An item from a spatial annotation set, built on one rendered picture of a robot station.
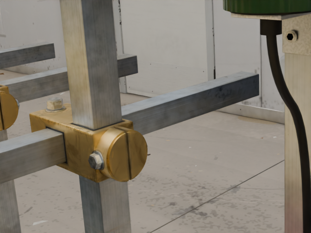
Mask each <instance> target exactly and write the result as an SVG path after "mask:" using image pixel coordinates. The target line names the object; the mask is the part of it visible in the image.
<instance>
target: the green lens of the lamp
mask: <svg viewBox="0 0 311 233"><path fill-rule="evenodd" d="M223 10H225V11H229V12H239V13H284V12H302V11H311V0H223Z"/></svg>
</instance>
